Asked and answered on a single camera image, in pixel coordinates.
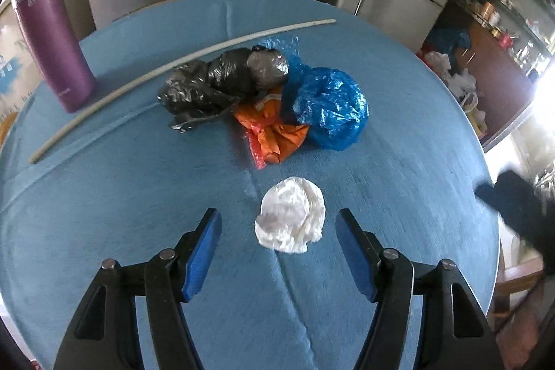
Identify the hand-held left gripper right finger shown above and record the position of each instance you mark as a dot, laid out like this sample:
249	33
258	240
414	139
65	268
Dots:
355	257

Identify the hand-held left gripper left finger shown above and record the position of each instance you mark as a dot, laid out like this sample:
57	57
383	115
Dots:
201	257

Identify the white plastic bag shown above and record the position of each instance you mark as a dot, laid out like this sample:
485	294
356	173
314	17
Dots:
290	214

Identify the red plastic bag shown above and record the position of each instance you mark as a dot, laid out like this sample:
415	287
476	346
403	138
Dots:
273	131

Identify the wooden chair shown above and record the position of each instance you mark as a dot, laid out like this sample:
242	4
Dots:
516	283

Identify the blue tablecloth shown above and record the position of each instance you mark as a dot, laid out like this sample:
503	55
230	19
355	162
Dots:
130	188

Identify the brown wooden sideboard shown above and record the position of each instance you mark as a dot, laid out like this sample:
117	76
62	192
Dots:
498	84

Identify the pile of white bags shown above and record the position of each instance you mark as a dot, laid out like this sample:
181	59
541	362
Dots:
455	79

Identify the black plastic bag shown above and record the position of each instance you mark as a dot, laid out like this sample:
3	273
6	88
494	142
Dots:
208	84

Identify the dark blue plastic bag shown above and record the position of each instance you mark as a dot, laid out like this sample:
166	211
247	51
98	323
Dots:
448	40

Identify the long white stick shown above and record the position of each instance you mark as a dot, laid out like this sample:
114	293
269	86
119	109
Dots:
56	139

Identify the printed picture board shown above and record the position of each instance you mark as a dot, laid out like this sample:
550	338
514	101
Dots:
8	71

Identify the purple thermos bottle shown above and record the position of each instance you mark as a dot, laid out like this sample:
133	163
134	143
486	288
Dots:
52	32

